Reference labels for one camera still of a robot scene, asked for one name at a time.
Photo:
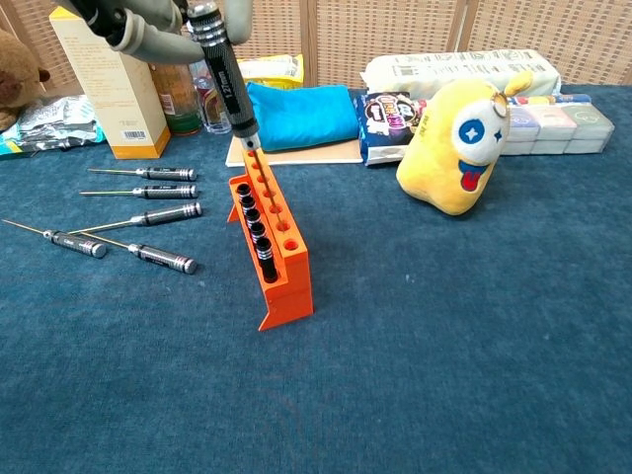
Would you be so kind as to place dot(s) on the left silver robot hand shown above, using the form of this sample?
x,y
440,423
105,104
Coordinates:
x,y
148,29

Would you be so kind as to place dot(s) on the black silver precision screwdriver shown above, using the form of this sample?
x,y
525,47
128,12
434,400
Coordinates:
x,y
163,259
168,214
227,84
74,243
168,174
168,191

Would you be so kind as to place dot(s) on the orange screwdriver holder rack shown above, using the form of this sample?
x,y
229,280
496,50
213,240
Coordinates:
x,y
291,291

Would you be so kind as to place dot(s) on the tall cream yellow carton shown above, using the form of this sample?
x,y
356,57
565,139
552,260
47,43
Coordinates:
x,y
118,99

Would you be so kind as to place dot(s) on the green tea bottle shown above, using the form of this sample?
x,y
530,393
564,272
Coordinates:
x,y
178,99

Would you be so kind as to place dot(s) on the clear water bottle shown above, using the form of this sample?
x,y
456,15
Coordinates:
x,y
210,108

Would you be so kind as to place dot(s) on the silver foil packet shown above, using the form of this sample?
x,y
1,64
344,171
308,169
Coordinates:
x,y
54,121

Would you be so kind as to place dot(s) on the yellow snack bag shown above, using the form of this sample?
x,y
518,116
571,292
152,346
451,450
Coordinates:
x,y
276,69

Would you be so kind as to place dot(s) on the brown capybara plush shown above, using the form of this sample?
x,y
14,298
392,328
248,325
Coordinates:
x,y
17,79

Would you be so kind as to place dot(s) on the blue folded cloth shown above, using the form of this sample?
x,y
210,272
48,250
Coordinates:
x,y
301,116

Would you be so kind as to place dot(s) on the teal wet wipes pack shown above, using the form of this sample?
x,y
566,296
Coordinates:
x,y
10,147

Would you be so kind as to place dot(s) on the black socket with silver rings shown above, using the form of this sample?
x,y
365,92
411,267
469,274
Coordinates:
x,y
252,217
242,191
257,231
247,203
266,261

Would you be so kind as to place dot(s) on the beige flat board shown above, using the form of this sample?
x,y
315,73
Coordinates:
x,y
306,155

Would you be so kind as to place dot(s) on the wicker folding screen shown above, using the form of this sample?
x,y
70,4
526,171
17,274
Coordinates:
x,y
375,29

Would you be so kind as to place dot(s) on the dark purple pad pack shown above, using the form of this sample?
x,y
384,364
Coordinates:
x,y
385,121

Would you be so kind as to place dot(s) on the large white tissue package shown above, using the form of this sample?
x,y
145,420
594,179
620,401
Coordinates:
x,y
444,69

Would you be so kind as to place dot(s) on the yellow plush toy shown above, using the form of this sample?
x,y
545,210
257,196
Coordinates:
x,y
444,163

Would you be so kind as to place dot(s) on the plastic food wrap box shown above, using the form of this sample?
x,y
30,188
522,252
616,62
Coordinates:
x,y
553,99

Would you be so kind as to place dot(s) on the blue felt table cover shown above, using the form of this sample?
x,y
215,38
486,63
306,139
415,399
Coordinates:
x,y
395,370

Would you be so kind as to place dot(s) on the pastel pocket tissue multipack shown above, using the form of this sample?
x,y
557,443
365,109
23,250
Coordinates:
x,y
558,128

